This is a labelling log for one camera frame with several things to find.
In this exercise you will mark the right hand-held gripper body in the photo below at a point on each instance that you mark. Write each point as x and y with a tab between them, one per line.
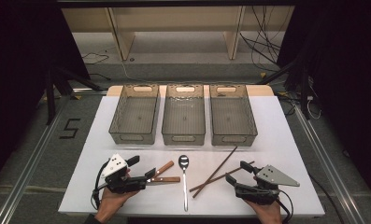
261	193

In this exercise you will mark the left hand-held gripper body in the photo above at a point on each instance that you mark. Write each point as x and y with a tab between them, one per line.
124	183

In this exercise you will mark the brown wooden chopstick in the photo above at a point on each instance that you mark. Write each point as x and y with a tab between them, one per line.
217	170
211	181

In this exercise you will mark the metal spoon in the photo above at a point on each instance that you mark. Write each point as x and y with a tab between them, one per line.
183	161

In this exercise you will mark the clear grey plastic bin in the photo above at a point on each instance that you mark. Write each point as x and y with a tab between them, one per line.
233	119
183	119
136	118

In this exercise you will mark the person's right hand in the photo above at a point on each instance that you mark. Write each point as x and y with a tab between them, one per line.
267	213

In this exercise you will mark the person's left hand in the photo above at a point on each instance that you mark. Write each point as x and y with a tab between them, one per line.
111	202

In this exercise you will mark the white table cover sheet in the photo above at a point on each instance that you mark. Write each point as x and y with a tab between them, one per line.
286	174

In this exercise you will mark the black metal stand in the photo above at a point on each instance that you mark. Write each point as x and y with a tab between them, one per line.
301	81

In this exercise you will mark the black tripod stand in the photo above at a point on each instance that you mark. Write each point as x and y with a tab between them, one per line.
61	84

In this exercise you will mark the black curtain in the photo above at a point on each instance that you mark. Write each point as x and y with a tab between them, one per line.
345	77
18	77

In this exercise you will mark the beige wooden shelf unit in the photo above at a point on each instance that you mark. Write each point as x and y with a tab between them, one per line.
174	18

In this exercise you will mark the aluminium floor rail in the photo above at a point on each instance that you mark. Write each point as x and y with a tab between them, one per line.
27	174
329	168

